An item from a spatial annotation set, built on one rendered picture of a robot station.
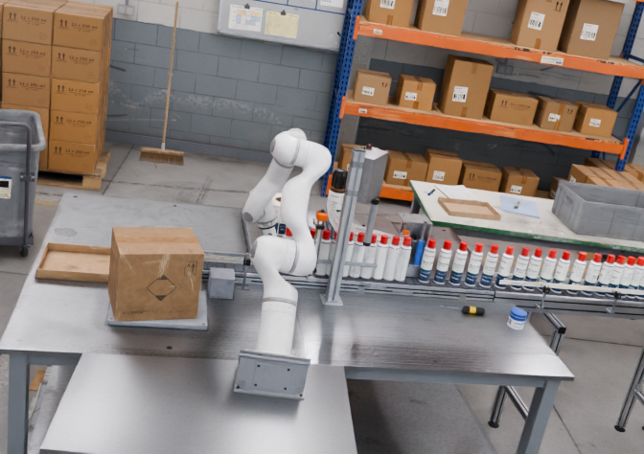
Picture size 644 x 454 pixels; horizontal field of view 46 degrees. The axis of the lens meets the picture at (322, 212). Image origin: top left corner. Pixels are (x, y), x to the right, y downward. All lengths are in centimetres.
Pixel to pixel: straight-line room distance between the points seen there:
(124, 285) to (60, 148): 371
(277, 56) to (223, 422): 547
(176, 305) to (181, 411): 53
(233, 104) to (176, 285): 492
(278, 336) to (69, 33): 407
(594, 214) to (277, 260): 269
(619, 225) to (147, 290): 312
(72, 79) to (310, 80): 243
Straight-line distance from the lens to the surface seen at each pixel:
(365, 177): 299
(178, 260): 275
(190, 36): 750
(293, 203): 266
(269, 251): 258
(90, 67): 619
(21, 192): 500
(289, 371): 249
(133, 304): 280
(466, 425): 375
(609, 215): 491
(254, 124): 763
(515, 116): 719
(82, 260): 331
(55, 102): 629
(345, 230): 307
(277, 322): 254
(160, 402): 247
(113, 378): 256
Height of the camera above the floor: 226
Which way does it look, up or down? 20 degrees down
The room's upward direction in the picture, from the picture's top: 10 degrees clockwise
